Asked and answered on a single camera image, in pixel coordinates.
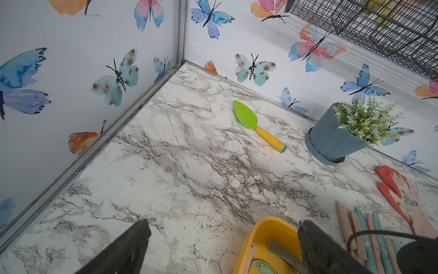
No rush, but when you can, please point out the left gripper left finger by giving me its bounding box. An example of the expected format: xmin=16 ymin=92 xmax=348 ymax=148
xmin=77 ymin=219 xmax=151 ymax=274

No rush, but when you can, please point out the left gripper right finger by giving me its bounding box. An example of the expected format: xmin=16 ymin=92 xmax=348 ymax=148
xmin=298 ymin=220 xmax=369 ymax=274

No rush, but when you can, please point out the pink folding fruit knife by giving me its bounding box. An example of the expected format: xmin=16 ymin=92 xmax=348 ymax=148
xmin=336 ymin=201 xmax=353 ymax=243

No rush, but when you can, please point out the pink ceramic knife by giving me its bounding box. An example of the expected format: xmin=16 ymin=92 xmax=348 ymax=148
xmin=366 ymin=214 xmax=384 ymax=274

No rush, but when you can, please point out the small teal folding knife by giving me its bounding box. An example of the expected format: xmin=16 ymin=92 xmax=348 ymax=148
xmin=252 ymin=260 xmax=276 ymax=274

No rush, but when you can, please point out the pink folding knife long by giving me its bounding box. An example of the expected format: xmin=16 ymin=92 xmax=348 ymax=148
xmin=385 ymin=237 xmax=402 ymax=274

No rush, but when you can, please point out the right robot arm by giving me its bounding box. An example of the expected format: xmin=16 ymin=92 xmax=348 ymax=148
xmin=347 ymin=230 xmax=438 ymax=274

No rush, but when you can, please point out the yellow storage box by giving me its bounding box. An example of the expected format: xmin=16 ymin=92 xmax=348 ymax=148
xmin=233 ymin=217 xmax=302 ymax=274

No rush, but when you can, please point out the red white garden glove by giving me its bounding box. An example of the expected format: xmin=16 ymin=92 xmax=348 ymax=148
xmin=375 ymin=166 xmax=438 ymax=239

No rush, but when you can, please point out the potted green plant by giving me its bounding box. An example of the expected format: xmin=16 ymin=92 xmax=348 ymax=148
xmin=305 ymin=98 xmax=403 ymax=166

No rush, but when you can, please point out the green yellow toy trowel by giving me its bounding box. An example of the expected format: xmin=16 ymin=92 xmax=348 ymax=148
xmin=233 ymin=100 xmax=287 ymax=153

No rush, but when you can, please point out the black wire wall basket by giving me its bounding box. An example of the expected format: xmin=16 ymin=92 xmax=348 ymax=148
xmin=285 ymin=1 xmax=438 ymax=80

